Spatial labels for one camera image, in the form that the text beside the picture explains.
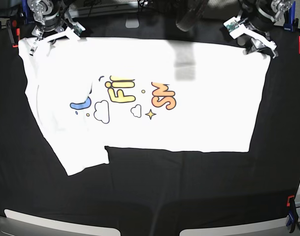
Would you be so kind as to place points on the blue red clamp bottom right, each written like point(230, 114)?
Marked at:
point(291, 222)

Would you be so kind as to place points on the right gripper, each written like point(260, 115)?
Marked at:
point(54, 24)

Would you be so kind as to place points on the black table cloth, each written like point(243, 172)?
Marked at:
point(149, 192)

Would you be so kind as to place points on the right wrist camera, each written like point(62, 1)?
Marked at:
point(72, 33)

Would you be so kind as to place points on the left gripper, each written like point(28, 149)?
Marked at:
point(261, 23)

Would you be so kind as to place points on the blue clamp top right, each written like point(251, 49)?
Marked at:
point(291, 22)

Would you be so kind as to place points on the white t-shirt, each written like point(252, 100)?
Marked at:
point(95, 93)

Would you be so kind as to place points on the red clamp top left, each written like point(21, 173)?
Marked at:
point(13, 29)

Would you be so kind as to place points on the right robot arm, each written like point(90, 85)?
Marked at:
point(48, 16)

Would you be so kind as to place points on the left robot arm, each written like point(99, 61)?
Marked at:
point(262, 15)

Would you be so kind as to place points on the blue clamp top left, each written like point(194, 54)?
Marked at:
point(27, 13)

